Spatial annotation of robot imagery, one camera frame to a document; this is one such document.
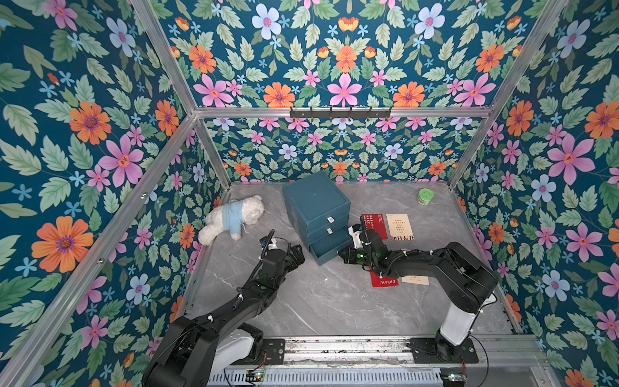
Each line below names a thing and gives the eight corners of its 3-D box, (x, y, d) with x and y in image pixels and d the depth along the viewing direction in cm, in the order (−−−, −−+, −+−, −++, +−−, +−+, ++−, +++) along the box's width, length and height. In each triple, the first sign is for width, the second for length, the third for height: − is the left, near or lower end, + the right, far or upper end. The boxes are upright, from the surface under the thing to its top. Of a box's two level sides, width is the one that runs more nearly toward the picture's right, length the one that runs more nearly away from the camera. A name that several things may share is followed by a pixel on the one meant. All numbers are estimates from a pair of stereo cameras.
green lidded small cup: (418, 205, 113) (421, 198, 110) (415, 194, 118) (418, 188, 114) (432, 205, 113) (435, 198, 110) (428, 194, 118) (431, 188, 114)
